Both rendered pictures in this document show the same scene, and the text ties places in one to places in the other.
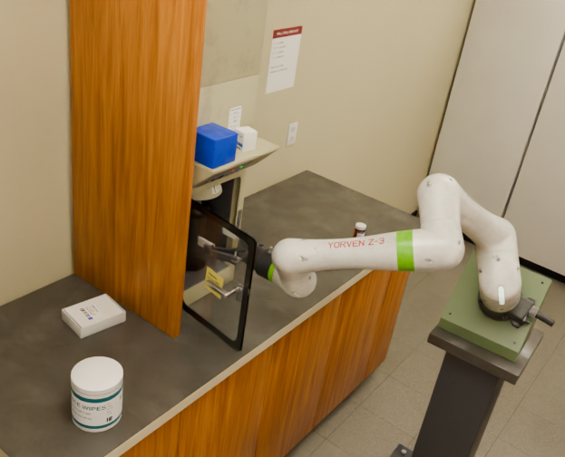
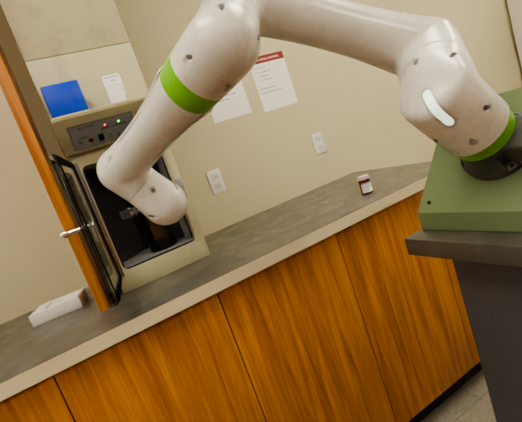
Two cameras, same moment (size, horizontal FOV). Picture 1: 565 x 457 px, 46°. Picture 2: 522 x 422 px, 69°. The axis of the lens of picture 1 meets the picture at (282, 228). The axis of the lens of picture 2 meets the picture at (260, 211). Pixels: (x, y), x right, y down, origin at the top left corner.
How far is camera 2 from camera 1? 1.69 m
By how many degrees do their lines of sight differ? 38
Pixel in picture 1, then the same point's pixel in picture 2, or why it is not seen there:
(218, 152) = (52, 100)
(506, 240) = (426, 33)
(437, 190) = not seen: outside the picture
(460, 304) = (440, 183)
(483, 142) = not seen: outside the picture
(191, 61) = not seen: outside the picture
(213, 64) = (50, 35)
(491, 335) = (498, 204)
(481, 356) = (485, 243)
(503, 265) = (425, 61)
